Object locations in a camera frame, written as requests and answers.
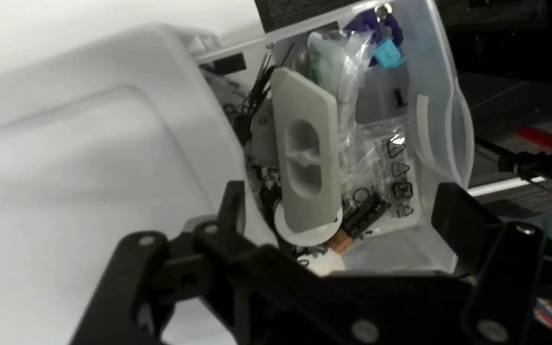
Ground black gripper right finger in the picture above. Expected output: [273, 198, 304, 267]
[432, 183, 503, 275]

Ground clear top drawer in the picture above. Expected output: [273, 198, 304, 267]
[200, 0, 474, 275]

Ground white plastic wall plate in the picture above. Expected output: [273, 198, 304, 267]
[273, 68, 342, 232]

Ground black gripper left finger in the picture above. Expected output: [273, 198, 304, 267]
[218, 181, 246, 234]

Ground white three-drawer organizer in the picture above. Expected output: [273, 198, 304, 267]
[0, 25, 246, 345]

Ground clear bag green parts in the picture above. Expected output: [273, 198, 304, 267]
[308, 29, 375, 127]

